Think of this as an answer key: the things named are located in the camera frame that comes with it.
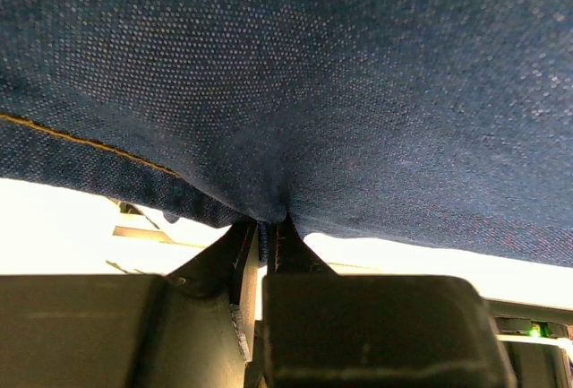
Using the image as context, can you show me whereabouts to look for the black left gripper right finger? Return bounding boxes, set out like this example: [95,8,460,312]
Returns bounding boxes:
[262,219,517,387]

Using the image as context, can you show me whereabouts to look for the aluminium table frame rail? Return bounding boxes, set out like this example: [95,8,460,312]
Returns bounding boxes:
[102,200,228,274]

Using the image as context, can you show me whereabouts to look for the dark blue denim trousers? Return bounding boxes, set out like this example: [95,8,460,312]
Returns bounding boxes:
[1,0,572,267]

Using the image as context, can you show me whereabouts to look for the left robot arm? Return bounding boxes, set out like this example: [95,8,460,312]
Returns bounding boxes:
[1,220,572,387]

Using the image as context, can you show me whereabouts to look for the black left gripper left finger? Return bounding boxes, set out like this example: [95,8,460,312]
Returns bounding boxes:
[1,223,258,387]

